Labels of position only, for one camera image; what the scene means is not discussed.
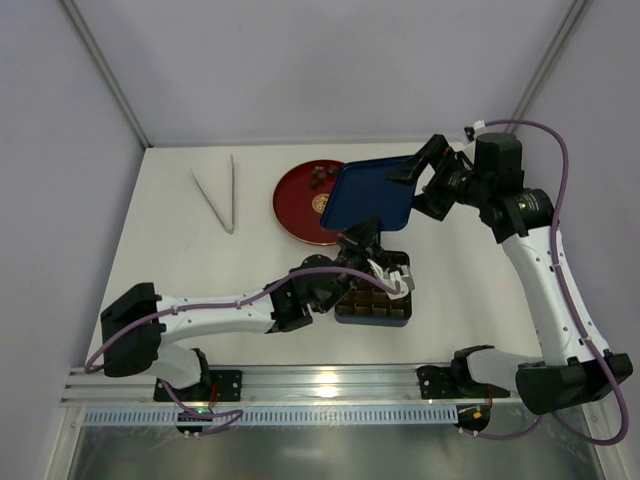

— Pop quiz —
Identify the blue box lid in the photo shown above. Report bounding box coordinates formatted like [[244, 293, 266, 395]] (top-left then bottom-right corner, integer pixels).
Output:
[[320, 155, 415, 232]]

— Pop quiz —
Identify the blue chocolate box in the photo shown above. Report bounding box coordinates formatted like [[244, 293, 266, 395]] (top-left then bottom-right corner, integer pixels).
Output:
[[334, 280, 412, 327]]

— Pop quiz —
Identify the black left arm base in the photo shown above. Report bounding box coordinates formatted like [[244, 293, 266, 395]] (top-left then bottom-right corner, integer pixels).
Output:
[[174, 368, 243, 403]]

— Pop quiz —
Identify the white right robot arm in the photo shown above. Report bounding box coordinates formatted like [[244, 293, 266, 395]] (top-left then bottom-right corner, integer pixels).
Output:
[[386, 133, 633, 415]]

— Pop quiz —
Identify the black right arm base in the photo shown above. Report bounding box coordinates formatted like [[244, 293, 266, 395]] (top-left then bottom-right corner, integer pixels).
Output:
[[416, 365, 511, 400]]

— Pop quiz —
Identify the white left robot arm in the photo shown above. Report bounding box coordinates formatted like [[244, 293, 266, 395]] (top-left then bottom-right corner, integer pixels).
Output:
[[85, 217, 408, 390]]

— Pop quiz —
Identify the round red tray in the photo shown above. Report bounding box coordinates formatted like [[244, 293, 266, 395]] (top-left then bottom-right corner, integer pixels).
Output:
[[272, 159, 343, 246]]

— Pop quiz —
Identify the left controller board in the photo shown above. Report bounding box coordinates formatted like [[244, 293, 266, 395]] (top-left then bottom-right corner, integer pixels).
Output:
[[176, 408, 213, 435]]

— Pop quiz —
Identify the controller board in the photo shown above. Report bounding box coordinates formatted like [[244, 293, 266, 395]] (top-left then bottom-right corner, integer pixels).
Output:
[[176, 408, 213, 435], [455, 405, 491, 434]]

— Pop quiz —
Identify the right controller board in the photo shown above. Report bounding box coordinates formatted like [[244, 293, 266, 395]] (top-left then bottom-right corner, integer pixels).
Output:
[[455, 405, 491, 434]]

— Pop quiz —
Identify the aluminium front rail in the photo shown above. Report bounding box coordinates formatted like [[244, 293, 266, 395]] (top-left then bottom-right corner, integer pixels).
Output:
[[62, 364, 519, 406]]

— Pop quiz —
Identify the slotted cable duct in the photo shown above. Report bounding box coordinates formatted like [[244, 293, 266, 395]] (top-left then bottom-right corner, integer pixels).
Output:
[[82, 404, 457, 427]]

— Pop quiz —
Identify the aluminium right frame post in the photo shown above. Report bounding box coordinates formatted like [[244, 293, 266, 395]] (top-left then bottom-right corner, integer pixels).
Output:
[[511, 0, 594, 120]]

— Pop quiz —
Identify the aluminium frame post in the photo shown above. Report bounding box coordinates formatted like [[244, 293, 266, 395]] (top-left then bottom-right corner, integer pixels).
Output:
[[511, 0, 594, 120], [58, 0, 152, 150]]

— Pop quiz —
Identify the aluminium left frame post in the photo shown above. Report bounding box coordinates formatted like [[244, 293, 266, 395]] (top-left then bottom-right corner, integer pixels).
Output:
[[58, 0, 152, 150]]

